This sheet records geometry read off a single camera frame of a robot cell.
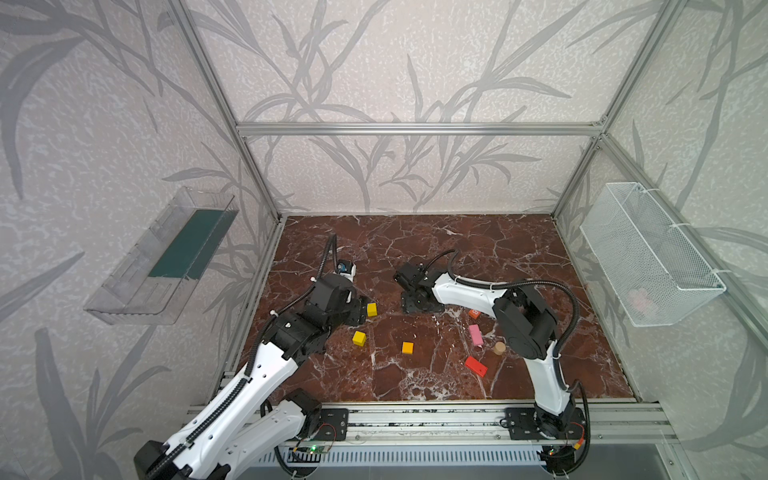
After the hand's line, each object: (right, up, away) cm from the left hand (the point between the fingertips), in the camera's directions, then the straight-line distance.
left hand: (359, 289), depth 76 cm
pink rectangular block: (+33, -15, +11) cm, 38 cm away
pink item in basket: (+70, -2, -3) cm, 70 cm away
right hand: (+16, -6, +21) cm, 27 cm away
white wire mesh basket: (+65, +6, -13) cm, 66 cm away
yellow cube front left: (-2, -16, +11) cm, 20 cm away
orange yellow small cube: (+12, -19, +11) cm, 25 cm away
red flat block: (+32, -23, +7) cm, 39 cm away
